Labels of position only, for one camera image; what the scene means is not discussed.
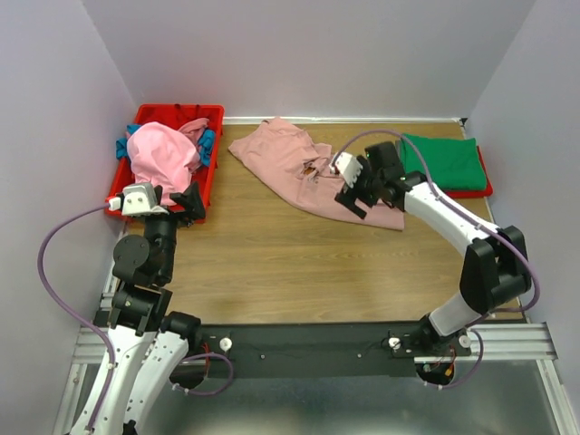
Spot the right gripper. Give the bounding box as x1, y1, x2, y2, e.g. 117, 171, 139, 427
333, 155, 383, 220

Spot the dusty pink printed t-shirt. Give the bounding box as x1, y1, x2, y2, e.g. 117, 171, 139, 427
228, 118, 404, 231

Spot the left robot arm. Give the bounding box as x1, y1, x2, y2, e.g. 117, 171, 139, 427
70, 182, 206, 434

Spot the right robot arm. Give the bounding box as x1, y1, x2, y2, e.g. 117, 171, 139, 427
330, 142, 532, 355

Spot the light pink t-shirt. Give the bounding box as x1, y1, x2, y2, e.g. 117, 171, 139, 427
127, 122, 201, 206

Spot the blue t-shirt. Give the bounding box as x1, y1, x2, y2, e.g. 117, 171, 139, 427
115, 123, 216, 167

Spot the coral pink t-shirt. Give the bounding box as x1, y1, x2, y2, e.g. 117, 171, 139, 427
179, 118, 209, 145

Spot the red plastic bin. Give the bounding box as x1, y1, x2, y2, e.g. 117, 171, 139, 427
108, 103, 225, 213

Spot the green folded t-shirt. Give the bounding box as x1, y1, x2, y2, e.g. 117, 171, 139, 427
404, 133, 488, 191

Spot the red folded t-shirt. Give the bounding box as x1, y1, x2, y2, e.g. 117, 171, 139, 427
445, 147, 494, 198

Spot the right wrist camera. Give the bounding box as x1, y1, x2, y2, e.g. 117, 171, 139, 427
329, 151, 363, 188

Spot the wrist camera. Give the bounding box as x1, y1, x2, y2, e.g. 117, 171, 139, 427
106, 182, 169, 217
329, 151, 363, 188

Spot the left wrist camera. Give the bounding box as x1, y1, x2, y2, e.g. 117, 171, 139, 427
106, 182, 169, 217

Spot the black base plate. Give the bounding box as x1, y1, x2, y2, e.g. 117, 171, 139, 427
200, 321, 471, 379

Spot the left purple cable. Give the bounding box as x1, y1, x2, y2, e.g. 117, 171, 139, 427
36, 206, 236, 431

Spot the aluminium frame rail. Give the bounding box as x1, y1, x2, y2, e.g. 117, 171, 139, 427
55, 261, 564, 434

